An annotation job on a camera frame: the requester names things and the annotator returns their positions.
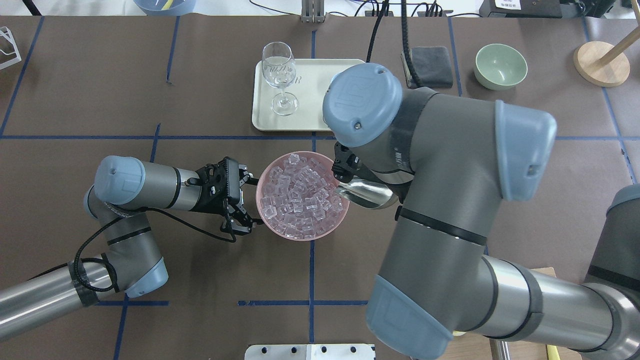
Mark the grey folded cloth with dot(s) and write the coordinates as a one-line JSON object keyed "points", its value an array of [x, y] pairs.
{"points": [[433, 66]]}

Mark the cream serving tray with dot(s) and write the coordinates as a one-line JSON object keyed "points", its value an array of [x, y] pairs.
{"points": [[313, 79]]}

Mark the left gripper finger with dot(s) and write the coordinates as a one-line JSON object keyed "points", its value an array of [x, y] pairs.
{"points": [[237, 221], [244, 177]]}

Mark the blue bowl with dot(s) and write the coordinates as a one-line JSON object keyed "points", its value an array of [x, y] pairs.
{"points": [[166, 7]]}

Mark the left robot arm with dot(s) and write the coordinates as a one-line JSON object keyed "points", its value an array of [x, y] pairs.
{"points": [[122, 255]]}

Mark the pink bowl of ice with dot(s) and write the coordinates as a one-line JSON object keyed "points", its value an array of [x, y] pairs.
{"points": [[297, 196]]}

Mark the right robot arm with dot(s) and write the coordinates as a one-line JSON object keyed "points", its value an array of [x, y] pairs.
{"points": [[452, 161]]}

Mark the green ceramic bowl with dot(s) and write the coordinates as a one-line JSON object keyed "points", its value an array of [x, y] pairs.
{"points": [[499, 67]]}

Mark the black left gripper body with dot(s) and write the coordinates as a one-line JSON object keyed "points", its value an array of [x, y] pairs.
{"points": [[205, 200]]}

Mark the wooden cutting board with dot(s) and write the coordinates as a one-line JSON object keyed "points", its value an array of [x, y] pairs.
{"points": [[473, 346]]}

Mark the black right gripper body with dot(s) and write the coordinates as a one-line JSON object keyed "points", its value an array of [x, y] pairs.
{"points": [[345, 163]]}

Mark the wooden paper towel stand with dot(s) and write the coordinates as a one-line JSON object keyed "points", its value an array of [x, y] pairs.
{"points": [[604, 64]]}

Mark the clear wine glass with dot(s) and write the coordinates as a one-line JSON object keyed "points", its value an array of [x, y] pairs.
{"points": [[278, 66]]}

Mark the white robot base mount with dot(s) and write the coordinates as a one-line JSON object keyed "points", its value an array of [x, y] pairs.
{"points": [[331, 351]]}

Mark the white wire cup rack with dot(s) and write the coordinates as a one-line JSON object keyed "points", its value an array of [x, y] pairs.
{"points": [[9, 51]]}

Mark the metal ice scoop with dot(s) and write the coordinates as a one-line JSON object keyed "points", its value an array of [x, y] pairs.
{"points": [[366, 194]]}

